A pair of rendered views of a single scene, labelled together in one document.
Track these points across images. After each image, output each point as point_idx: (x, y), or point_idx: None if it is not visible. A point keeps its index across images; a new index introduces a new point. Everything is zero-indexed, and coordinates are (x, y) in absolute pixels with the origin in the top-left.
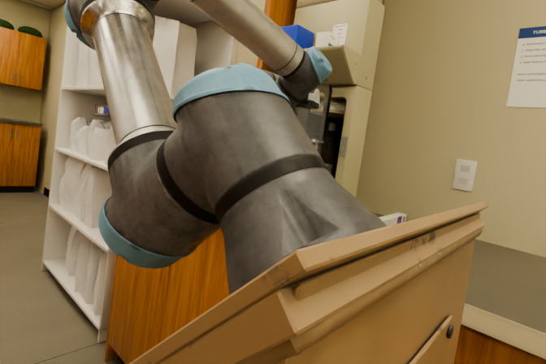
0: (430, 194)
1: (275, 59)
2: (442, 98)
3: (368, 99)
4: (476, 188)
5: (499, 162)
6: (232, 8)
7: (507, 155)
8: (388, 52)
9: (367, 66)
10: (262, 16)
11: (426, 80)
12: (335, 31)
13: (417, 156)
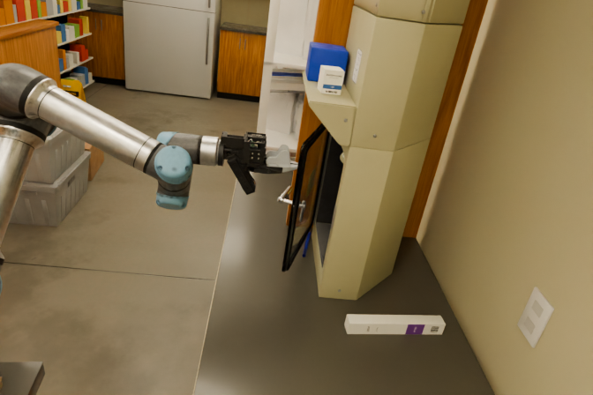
0: (499, 315)
1: (123, 161)
2: (554, 176)
3: (384, 162)
4: (541, 347)
5: (577, 331)
6: (63, 127)
7: (589, 329)
8: (527, 62)
9: (377, 120)
10: (93, 130)
11: (549, 135)
12: (356, 58)
13: (504, 250)
